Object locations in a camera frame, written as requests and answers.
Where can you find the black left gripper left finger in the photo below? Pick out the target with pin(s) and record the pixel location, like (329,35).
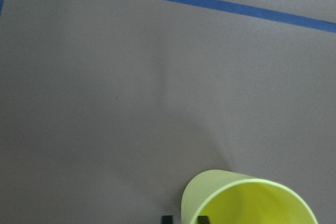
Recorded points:
(167,219)

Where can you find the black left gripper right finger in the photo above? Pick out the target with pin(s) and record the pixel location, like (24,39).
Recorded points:
(203,220)

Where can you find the yellow paper cup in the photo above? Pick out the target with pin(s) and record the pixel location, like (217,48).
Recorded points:
(227,197)

